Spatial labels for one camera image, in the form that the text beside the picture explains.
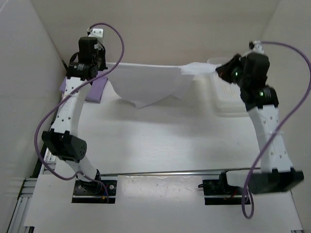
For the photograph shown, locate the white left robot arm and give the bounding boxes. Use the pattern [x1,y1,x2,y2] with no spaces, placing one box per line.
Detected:
[41,50,106,194]

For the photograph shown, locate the white plastic basket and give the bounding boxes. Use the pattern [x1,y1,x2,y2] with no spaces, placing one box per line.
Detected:
[209,71,248,117]

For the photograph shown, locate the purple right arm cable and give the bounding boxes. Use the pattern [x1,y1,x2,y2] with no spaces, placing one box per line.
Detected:
[242,41,311,219]

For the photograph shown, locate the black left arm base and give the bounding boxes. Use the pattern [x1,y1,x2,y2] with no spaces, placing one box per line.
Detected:
[71,177,117,204]

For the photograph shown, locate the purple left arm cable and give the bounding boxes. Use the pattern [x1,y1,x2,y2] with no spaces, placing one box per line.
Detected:
[34,22,125,202]

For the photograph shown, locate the purple t shirt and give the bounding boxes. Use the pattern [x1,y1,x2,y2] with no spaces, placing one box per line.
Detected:
[60,72,108,103]

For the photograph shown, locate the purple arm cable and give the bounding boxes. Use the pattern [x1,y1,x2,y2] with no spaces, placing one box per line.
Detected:
[34,22,125,202]
[242,41,311,219]

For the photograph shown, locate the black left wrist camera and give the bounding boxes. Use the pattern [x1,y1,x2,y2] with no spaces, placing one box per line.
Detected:
[78,28,104,57]

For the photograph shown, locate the aluminium table edge rail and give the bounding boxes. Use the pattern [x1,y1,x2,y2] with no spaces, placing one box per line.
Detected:
[7,150,277,233]

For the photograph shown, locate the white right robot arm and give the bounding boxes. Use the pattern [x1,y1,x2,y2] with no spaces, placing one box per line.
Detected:
[216,52,304,194]

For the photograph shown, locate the white cloth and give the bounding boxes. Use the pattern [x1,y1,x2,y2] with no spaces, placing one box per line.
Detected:
[107,62,217,108]

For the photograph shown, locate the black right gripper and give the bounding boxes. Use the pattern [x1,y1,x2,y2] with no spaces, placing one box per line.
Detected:
[215,54,248,89]

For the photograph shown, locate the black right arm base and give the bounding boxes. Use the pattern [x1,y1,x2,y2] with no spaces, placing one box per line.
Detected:
[198,173,242,206]

